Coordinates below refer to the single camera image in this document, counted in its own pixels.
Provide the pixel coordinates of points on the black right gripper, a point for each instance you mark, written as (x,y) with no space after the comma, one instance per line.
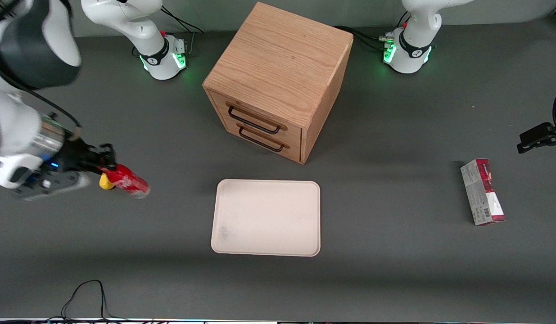
(79,155)

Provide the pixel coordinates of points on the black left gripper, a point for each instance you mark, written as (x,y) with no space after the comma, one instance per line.
(540,136)

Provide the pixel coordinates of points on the red coke bottle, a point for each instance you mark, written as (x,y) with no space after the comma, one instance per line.
(129,182)

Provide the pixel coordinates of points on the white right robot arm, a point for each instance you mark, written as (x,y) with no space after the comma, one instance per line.
(30,58)

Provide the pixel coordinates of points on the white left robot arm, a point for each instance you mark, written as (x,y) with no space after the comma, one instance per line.
(415,40)

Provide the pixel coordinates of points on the beige rectangular tray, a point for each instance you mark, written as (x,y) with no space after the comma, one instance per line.
(266,218)

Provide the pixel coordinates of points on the yellow lemon toy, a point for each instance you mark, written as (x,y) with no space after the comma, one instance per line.
(105,182)

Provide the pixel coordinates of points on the red and grey carton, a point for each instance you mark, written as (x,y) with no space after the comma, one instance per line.
(483,192)

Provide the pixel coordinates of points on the wooden drawer cabinet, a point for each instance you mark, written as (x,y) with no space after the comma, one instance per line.
(282,67)

